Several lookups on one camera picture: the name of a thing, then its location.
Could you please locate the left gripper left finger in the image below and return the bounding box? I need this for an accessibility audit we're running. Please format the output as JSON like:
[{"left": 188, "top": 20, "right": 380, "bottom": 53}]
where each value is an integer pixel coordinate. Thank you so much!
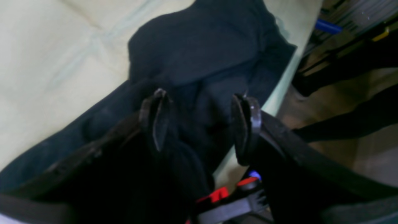
[{"left": 1, "top": 88, "right": 171, "bottom": 224}]

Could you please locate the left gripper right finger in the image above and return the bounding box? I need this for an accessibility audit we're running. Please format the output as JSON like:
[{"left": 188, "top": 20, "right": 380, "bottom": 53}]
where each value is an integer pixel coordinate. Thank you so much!
[{"left": 231, "top": 94, "right": 398, "bottom": 224}]

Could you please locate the black T-shirt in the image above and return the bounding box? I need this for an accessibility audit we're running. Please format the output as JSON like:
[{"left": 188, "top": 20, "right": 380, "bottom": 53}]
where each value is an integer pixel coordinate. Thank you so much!
[{"left": 1, "top": 0, "right": 295, "bottom": 224}]

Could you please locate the blue orange bar clamp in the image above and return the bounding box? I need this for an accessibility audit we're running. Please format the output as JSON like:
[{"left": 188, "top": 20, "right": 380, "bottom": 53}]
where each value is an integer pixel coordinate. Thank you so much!
[{"left": 185, "top": 169, "right": 274, "bottom": 224}]

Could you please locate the light green table cloth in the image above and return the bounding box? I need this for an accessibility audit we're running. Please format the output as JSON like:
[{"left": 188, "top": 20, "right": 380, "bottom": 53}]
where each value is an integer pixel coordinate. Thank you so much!
[{"left": 0, "top": 0, "right": 193, "bottom": 170}]

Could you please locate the blue clamp at left edge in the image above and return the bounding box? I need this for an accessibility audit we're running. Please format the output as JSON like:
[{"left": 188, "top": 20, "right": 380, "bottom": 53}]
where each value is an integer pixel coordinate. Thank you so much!
[{"left": 315, "top": 19, "right": 343, "bottom": 35}]

